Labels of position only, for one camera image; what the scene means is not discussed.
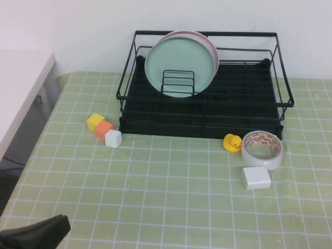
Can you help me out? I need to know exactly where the mint green round plate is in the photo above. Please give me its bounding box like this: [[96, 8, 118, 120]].
[[144, 36, 217, 99]]

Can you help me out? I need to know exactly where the pink round plate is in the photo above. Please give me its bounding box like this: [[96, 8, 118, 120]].
[[157, 31, 220, 78]]

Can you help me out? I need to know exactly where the white cube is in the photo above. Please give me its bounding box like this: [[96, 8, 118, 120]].
[[104, 129, 122, 149]]

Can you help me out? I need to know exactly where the orange cube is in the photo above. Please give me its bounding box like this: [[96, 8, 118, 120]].
[[93, 120, 115, 142]]

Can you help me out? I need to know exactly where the yellow rubber duck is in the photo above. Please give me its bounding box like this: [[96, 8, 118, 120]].
[[223, 133, 243, 153]]

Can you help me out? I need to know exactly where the yellow cube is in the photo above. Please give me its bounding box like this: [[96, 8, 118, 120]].
[[86, 113, 105, 133]]

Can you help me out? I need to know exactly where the green checked tablecloth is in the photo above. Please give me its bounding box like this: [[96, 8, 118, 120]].
[[0, 70, 332, 249]]

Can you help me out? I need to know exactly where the clear tape roll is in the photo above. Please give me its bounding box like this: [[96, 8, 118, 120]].
[[241, 131, 284, 172]]

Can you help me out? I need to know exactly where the white power adapter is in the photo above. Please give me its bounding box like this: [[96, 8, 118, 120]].
[[241, 166, 272, 190]]

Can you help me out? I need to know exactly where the black wire dish rack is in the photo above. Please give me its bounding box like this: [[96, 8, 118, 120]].
[[116, 30, 295, 141]]

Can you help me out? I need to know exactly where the blue floor cable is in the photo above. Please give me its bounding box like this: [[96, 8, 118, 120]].
[[0, 155, 26, 167]]

